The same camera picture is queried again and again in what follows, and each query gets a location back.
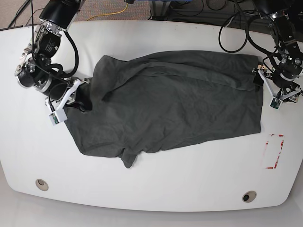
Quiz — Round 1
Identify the right table cable grommet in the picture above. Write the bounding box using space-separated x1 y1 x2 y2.
242 191 257 203

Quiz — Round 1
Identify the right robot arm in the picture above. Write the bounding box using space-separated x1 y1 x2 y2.
15 0 92 113

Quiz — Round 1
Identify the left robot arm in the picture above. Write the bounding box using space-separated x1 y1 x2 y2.
244 0 303 108

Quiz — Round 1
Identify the left table cable grommet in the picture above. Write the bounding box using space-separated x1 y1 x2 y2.
35 179 49 192

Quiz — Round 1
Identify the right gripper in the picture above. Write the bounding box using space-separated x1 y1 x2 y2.
46 83 92 113

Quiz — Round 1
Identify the yellow cable on floor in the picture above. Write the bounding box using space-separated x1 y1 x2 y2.
86 3 130 21

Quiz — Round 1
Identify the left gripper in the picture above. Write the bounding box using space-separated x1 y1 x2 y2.
253 71 300 102

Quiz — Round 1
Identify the table cable grommet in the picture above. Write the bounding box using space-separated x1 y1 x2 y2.
242 191 257 203
35 179 49 192

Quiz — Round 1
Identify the red tape rectangle marking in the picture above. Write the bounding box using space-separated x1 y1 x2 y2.
262 134 285 169

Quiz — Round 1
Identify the dark grey t-shirt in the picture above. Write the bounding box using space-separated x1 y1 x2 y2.
65 51 263 168

